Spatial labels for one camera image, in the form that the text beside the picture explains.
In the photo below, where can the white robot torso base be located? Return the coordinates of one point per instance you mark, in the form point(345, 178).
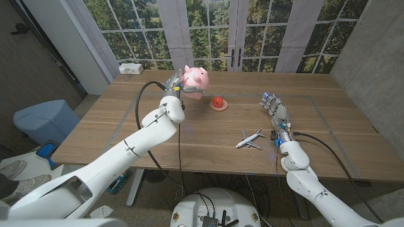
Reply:
point(217, 201)

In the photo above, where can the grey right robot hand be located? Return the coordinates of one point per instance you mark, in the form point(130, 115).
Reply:
point(280, 114)

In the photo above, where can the white table leg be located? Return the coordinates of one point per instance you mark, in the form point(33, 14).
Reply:
point(135, 189)

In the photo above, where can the teal toolbox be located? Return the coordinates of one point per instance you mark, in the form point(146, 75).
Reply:
point(121, 182)

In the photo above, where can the black floor fan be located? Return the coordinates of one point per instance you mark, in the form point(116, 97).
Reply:
point(156, 175)

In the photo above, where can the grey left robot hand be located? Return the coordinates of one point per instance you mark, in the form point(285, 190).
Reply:
point(173, 85)

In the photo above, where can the white toy airplane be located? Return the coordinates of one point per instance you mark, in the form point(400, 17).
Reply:
point(247, 141)

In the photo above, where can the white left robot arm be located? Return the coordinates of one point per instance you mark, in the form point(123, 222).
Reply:
point(126, 151)

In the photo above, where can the blue-grey bin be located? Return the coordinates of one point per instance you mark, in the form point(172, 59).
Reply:
point(47, 119)

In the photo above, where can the blue and black pad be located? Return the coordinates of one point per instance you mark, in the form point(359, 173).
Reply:
point(46, 150)

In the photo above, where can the printed window backdrop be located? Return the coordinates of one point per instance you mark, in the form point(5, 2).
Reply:
point(202, 38)

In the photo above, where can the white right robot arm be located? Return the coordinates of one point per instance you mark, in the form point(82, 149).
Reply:
point(311, 187)

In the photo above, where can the pink plastic piggy bank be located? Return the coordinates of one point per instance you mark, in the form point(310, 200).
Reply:
point(197, 79)

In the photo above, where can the white power box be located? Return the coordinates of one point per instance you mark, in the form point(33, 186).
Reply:
point(131, 68)

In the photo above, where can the crumpled white tissue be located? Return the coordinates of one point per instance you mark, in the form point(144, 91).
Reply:
point(101, 212)

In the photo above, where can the grey and white shoe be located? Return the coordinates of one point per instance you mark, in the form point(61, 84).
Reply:
point(31, 184)
point(14, 167)

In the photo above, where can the dark trouser leg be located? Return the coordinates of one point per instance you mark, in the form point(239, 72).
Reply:
point(6, 187)

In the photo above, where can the red toy strawberry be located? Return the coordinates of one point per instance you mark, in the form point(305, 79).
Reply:
point(217, 102)

